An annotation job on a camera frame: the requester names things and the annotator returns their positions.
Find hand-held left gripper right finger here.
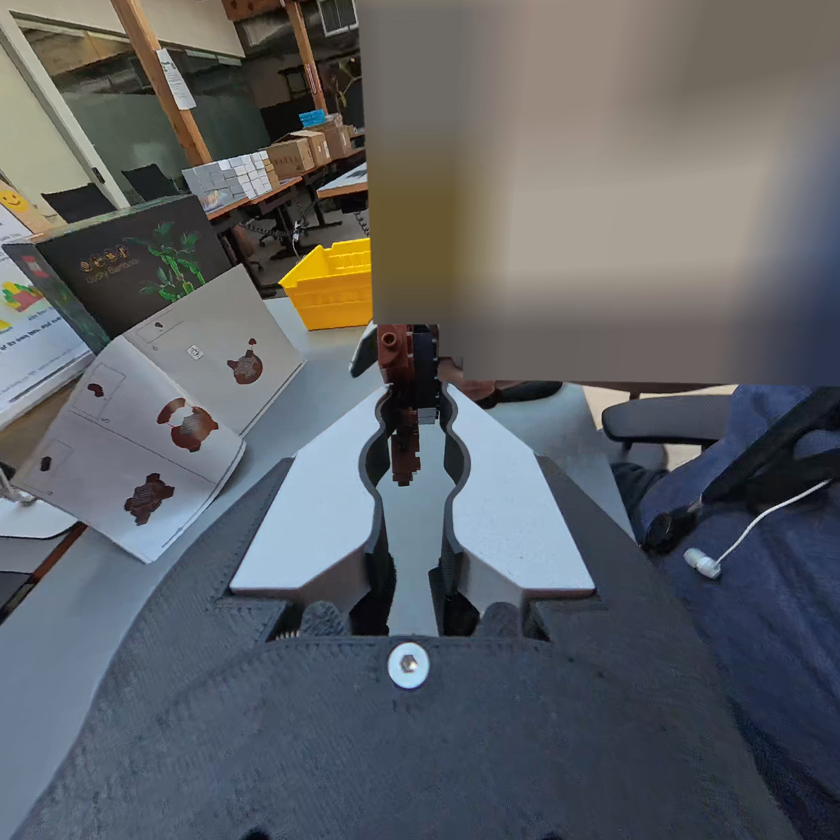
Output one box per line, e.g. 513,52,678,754
438,382,598,610

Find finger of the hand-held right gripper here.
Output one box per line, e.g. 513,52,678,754
350,323,383,379

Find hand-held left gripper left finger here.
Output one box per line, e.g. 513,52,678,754
228,386,396,601

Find brown and dark brick model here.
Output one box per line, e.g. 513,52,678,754
377,323,442,488

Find grey desk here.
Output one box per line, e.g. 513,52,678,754
0,297,636,840

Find yellow plastic bin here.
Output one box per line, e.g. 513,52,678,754
279,238,374,331

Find brick instruction booklet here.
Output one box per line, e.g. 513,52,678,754
13,262,308,564

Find stack of small white boxes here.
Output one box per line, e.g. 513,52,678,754
182,151,280,210

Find dark box with plant print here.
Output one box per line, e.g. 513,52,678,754
2,193,235,357

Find person's dark blue clothing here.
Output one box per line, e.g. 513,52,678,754
610,384,840,828

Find black meeting chair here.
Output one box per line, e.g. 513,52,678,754
121,163,179,201
41,182,118,224

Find printed paper poster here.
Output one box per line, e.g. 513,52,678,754
0,220,97,424

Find white paper notice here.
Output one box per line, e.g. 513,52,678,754
157,49,196,111

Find white earphone cable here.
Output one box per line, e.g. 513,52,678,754
682,478,836,580

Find wooden support post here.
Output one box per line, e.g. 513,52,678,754
112,0,212,168

